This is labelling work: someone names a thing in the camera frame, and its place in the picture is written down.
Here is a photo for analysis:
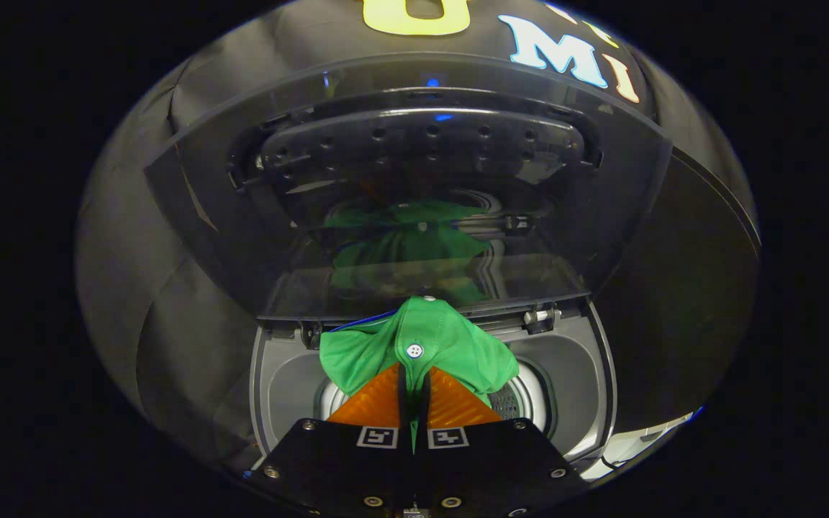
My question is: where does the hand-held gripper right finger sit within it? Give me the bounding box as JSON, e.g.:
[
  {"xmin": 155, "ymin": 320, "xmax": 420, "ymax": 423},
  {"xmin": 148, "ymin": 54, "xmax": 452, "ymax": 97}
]
[{"xmin": 414, "ymin": 365, "xmax": 592, "ymax": 518}]

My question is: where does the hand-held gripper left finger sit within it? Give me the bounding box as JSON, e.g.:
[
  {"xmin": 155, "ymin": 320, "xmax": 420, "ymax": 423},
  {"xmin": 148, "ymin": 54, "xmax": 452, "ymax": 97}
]
[{"xmin": 245, "ymin": 362, "xmax": 415, "ymax": 518}]

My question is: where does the green polo shirt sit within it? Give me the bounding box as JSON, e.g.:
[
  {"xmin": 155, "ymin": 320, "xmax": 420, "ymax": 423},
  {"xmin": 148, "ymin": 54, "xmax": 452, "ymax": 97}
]
[{"xmin": 319, "ymin": 295, "xmax": 521, "ymax": 454}]

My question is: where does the dark washing machine lid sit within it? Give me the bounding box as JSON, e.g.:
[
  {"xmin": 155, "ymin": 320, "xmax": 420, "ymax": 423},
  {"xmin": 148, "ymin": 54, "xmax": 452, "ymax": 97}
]
[{"xmin": 145, "ymin": 54, "xmax": 674, "ymax": 324}]

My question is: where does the black backdrop cloth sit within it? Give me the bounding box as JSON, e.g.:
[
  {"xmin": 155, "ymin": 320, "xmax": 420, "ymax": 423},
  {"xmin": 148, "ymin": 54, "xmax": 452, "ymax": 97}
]
[{"xmin": 75, "ymin": 0, "xmax": 761, "ymax": 461}]

